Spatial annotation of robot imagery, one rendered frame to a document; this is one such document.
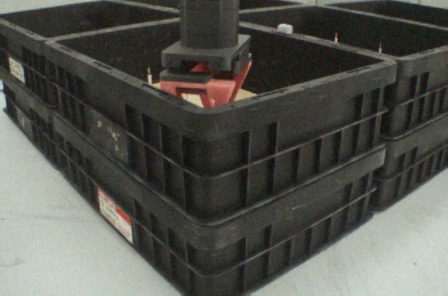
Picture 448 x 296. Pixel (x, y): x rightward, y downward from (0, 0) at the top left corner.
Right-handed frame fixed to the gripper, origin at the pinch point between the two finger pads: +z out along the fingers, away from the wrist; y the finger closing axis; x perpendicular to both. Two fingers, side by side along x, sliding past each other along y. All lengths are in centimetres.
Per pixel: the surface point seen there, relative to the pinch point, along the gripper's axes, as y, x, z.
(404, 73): -13.5, 21.2, -4.3
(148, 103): 6.4, -4.0, -4.6
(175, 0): -75, -30, -4
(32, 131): -22.1, -40.3, 13.7
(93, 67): -1.0, -13.7, -5.5
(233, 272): 7.1, 4.5, 12.6
